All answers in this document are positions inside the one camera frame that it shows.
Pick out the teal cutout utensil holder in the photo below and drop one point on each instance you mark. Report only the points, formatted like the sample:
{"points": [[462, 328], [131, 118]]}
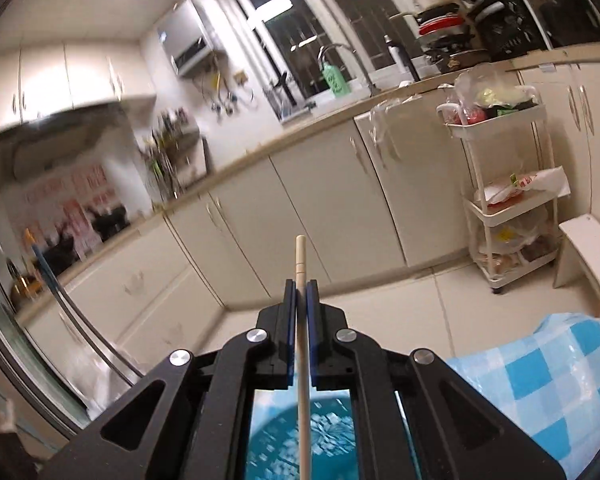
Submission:
{"points": [[330, 435]]}

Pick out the curved metal faucet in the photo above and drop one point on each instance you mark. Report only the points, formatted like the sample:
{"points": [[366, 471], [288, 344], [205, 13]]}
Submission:
{"points": [[362, 67]]}

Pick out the white stool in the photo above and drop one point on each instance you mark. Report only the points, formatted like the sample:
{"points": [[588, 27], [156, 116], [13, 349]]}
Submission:
{"points": [[592, 250]]}

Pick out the black shelf unit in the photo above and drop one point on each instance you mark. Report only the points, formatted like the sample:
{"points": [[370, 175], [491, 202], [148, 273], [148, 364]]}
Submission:
{"points": [[530, 10]]}

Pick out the cream upper cabinets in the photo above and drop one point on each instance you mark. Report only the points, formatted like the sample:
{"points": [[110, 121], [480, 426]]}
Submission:
{"points": [[55, 80]]}

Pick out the stack of pots and pans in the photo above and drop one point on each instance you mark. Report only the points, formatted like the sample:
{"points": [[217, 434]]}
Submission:
{"points": [[445, 35]]}

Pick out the wall utensil rack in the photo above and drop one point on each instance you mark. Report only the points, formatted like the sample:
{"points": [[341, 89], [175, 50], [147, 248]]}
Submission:
{"points": [[172, 152]]}

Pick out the grey water heater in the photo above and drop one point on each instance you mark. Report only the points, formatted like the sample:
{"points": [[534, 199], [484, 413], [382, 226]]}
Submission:
{"points": [[182, 35]]}

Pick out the clear plastic bag with groceries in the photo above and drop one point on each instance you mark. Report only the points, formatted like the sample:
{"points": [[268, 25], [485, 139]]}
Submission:
{"points": [[485, 91]]}

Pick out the white rolling cart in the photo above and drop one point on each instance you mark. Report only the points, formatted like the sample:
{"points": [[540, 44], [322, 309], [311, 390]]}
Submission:
{"points": [[480, 220]]}

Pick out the clear bag with yellow label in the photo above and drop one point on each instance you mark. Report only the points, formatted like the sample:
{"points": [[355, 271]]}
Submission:
{"points": [[515, 235]]}

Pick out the blue white checkered tablecloth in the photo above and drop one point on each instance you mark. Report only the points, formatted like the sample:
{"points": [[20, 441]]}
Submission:
{"points": [[530, 390]]}

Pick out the black kettle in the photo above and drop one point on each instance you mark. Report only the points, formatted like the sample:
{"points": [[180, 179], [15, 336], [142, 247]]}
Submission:
{"points": [[59, 255]]}

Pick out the pink wall stickers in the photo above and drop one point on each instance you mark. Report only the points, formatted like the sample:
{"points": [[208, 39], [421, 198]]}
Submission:
{"points": [[70, 200]]}

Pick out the kitchen window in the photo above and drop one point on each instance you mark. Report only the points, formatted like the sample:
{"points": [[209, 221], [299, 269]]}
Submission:
{"points": [[300, 25]]}

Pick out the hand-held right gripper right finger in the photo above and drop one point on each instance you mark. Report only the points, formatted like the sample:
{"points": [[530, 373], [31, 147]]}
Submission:
{"points": [[312, 310]]}

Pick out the green bottle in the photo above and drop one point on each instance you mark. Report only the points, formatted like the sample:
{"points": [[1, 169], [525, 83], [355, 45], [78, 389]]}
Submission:
{"points": [[336, 80]]}

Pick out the white bag with red print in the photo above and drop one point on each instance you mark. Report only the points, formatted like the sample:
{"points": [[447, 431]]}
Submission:
{"points": [[535, 181]]}

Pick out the cream chopstick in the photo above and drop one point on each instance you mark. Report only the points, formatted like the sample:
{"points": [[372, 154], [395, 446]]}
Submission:
{"points": [[300, 260]]}

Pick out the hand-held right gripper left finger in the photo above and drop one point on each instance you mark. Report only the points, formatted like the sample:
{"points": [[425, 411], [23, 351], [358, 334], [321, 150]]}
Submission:
{"points": [[290, 310]]}

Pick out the black wok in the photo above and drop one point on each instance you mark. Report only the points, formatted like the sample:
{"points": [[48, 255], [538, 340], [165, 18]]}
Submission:
{"points": [[110, 221]]}

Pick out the steel range hood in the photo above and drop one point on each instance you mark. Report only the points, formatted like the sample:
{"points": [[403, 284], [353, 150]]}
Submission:
{"points": [[55, 142]]}

